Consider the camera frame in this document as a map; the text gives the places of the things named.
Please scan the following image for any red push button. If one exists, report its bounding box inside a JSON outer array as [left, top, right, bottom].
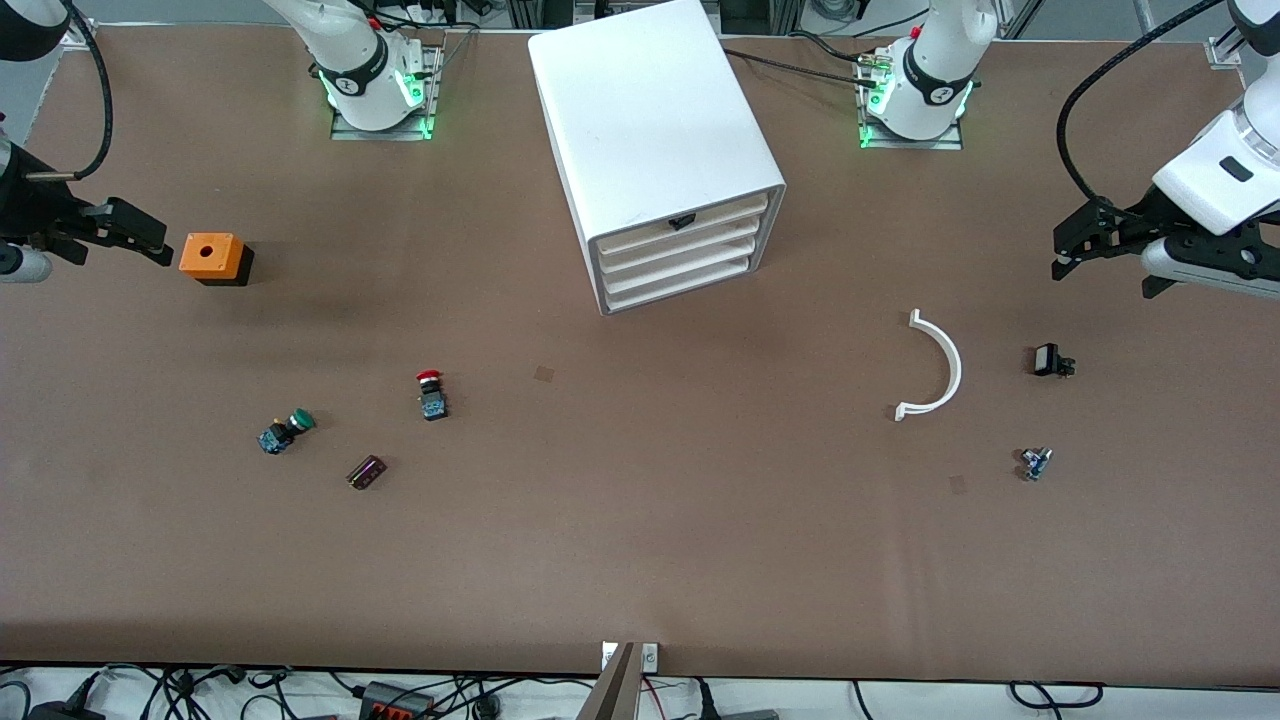
[[415, 369, 450, 422]]

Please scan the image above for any white drawer with black handle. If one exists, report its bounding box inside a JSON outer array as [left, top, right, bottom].
[[594, 194, 771, 255]]

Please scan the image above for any orange button box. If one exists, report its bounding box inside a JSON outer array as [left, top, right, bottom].
[[179, 233, 254, 288]]

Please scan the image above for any green push button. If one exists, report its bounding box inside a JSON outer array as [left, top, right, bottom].
[[257, 408, 317, 456]]

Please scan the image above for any white plain drawer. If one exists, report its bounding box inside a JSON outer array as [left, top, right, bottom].
[[605, 256, 752, 313], [599, 218, 770, 275], [602, 238, 758, 294]]

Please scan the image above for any white drawer cabinet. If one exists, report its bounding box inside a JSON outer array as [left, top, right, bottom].
[[527, 0, 787, 317]]

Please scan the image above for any black red power strip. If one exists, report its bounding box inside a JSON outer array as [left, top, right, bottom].
[[360, 682, 437, 720]]

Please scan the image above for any brown wooden beam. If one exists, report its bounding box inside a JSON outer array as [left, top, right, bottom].
[[575, 643, 641, 720]]

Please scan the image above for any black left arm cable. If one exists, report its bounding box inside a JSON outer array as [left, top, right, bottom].
[[1057, 0, 1227, 207]]

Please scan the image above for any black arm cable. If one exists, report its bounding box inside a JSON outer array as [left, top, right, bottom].
[[1057, 0, 1227, 207], [25, 0, 114, 182]]

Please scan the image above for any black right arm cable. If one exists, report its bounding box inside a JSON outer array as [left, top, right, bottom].
[[25, 0, 114, 182]]

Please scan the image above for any white curved plastic bracket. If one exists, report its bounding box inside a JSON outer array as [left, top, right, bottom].
[[893, 309, 963, 423]]

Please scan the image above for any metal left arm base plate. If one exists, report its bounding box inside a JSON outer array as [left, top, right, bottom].
[[858, 50, 966, 151]]

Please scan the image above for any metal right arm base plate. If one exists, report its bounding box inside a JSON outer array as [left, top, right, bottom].
[[330, 45, 443, 141]]

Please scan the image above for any black cable on table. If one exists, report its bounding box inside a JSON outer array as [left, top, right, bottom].
[[724, 45, 883, 87]]

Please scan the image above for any black looped floor cable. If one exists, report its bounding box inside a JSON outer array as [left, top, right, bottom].
[[1008, 681, 1107, 712]]

